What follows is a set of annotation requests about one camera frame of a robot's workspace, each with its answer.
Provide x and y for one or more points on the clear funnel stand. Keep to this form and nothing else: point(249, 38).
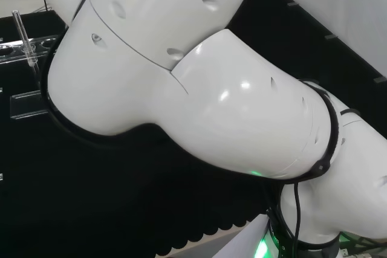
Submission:
point(28, 105)

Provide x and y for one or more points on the pale board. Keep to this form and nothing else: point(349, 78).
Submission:
point(239, 240)

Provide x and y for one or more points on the black tripod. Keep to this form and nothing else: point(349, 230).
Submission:
point(45, 4)

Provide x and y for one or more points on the black bench cloth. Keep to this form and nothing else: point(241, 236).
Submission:
point(90, 197)

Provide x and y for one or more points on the grey metal base mount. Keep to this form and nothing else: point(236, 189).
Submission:
point(362, 247)

